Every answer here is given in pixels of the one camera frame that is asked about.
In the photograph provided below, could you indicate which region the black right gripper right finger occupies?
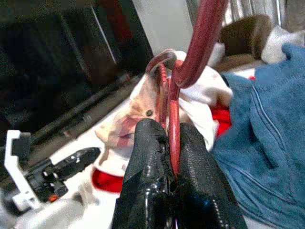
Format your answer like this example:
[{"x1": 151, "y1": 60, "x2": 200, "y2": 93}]
[{"x1": 175, "y1": 123, "x2": 248, "y2": 229}]

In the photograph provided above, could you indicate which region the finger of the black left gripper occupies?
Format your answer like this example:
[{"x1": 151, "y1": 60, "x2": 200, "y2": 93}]
[{"x1": 51, "y1": 147, "x2": 101, "y2": 175}]

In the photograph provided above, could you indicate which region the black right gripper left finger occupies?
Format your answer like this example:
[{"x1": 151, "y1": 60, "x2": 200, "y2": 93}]
[{"x1": 112, "y1": 118, "x2": 176, "y2": 229}]

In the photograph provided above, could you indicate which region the red plastic clothes hanger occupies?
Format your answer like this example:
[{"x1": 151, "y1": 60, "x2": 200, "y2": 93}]
[{"x1": 145, "y1": 0, "x2": 231, "y2": 182}]

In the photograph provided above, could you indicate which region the white button shirt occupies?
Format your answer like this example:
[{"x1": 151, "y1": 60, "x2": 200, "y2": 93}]
[{"x1": 90, "y1": 49, "x2": 235, "y2": 208}]

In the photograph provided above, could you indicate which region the blue denim garment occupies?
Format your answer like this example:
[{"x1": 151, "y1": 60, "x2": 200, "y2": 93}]
[{"x1": 212, "y1": 42, "x2": 305, "y2": 229}]

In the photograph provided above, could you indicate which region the small white cloth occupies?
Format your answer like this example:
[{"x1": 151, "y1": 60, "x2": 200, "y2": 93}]
[{"x1": 261, "y1": 25, "x2": 303, "y2": 64}]

